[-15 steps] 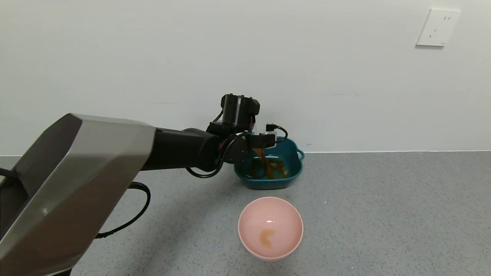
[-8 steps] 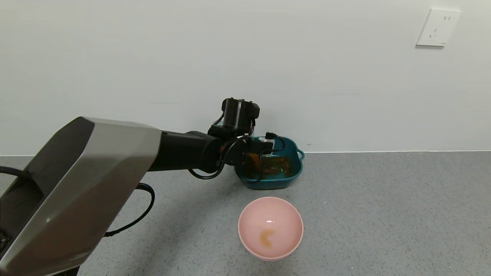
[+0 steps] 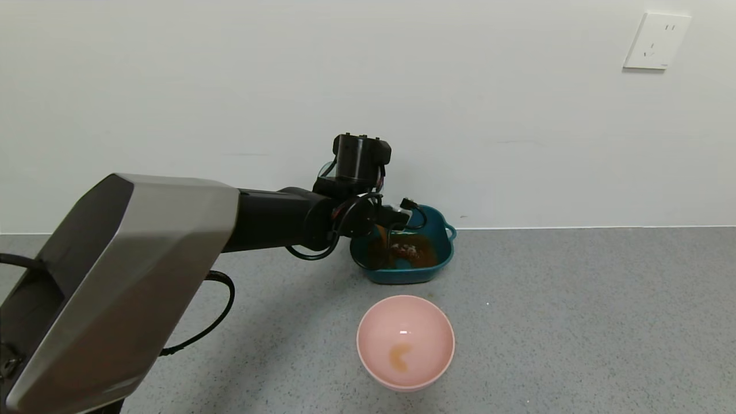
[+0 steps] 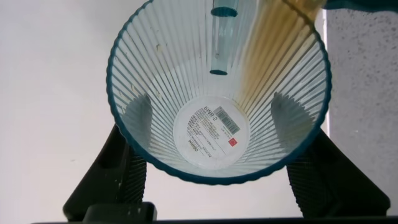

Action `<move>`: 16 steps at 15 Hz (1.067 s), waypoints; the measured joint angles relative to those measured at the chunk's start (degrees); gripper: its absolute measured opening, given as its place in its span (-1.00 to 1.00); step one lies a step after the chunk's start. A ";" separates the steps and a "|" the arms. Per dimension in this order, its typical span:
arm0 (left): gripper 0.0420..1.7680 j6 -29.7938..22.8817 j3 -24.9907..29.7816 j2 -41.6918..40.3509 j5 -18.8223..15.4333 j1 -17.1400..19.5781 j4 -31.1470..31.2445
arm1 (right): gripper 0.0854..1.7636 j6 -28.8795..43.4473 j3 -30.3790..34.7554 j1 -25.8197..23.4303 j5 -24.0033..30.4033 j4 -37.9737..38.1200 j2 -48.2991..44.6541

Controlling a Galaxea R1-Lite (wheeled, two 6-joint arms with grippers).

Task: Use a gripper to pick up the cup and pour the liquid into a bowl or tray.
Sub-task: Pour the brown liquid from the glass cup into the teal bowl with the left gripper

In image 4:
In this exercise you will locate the ribbed clear teal plastic cup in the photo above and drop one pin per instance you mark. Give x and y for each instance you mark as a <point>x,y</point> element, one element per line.
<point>211,133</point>

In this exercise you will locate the dark teal square basin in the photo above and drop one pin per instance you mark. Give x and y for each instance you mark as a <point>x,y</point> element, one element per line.
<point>360,3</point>

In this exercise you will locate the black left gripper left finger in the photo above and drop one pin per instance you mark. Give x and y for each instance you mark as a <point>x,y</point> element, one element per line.
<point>105,180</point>

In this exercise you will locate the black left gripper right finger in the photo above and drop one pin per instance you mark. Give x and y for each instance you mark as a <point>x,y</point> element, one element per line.
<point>335,186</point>

